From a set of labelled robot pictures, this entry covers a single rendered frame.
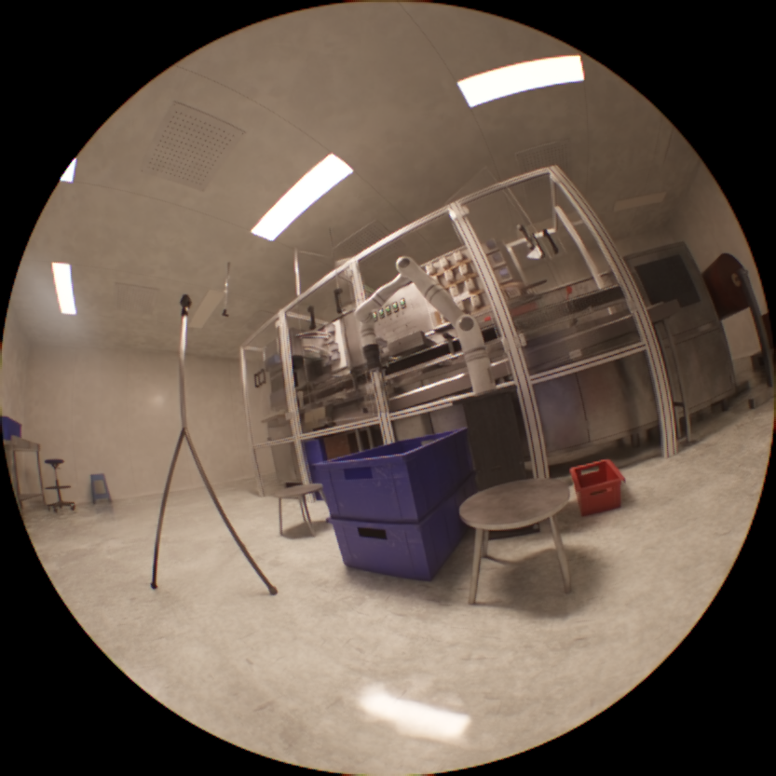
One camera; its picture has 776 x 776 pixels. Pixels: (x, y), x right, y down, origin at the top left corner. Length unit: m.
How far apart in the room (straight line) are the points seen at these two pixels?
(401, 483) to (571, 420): 1.20
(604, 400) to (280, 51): 2.96
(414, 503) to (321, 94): 2.42
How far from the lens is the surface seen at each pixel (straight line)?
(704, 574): 0.79
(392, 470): 0.75
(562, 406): 1.66
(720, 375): 2.16
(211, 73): 2.29
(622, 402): 1.75
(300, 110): 2.30
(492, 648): 0.64
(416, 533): 0.78
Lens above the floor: 0.51
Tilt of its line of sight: 9 degrees up
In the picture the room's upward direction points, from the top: 12 degrees counter-clockwise
